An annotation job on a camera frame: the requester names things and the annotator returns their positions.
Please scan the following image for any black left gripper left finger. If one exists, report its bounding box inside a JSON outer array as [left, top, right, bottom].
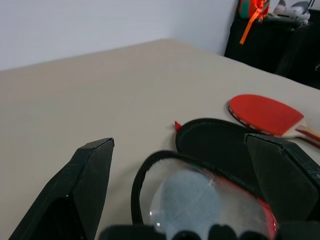
[[9, 137, 115, 240]]

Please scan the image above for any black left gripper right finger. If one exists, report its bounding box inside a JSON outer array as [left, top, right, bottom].
[[244, 132, 320, 223]]

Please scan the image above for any red table tennis paddle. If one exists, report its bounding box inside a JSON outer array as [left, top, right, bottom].
[[228, 93, 320, 148]]

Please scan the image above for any red fabric pouch bag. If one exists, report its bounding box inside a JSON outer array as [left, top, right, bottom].
[[131, 117, 280, 240]]

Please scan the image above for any black cabinet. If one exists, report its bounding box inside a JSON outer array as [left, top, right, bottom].
[[224, 9, 320, 90]]

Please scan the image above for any white grey clutter item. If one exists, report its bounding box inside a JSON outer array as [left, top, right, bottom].
[[262, 0, 312, 26]]

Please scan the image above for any teal orange bag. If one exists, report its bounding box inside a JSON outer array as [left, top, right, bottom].
[[237, 0, 271, 20]]

